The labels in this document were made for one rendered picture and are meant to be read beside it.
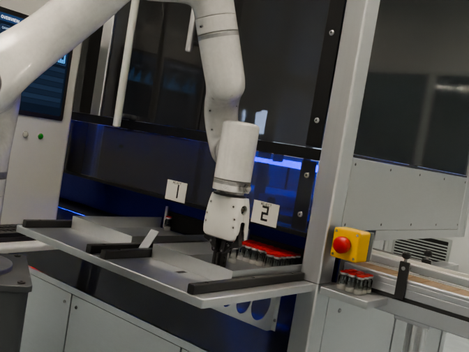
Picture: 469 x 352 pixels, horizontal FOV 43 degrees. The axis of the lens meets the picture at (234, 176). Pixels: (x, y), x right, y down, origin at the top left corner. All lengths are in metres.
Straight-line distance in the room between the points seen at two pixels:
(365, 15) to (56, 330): 1.51
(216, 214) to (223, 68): 0.32
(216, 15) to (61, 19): 0.32
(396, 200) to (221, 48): 0.76
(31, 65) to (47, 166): 0.93
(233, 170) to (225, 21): 0.32
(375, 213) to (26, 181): 1.12
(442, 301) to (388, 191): 0.39
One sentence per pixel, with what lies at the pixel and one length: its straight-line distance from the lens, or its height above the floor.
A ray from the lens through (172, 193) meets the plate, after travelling 1.80.
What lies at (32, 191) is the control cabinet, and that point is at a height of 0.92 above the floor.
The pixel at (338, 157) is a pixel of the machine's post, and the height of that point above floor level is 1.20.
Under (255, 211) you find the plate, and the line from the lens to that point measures 1.59.
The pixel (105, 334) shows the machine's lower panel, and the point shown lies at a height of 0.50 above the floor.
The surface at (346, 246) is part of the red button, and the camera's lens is 1.41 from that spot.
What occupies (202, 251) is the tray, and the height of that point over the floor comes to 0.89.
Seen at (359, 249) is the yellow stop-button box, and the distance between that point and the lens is 1.43.
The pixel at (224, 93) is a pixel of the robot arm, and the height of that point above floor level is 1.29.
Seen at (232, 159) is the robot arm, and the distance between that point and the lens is 1.29.
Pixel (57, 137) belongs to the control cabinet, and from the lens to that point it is 2.12.
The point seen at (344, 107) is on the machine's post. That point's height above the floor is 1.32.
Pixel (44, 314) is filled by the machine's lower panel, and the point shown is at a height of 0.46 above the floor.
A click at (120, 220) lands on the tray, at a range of 1.84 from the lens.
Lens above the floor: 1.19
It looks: 3 degrees down
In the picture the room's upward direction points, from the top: 9 degrees clockwise
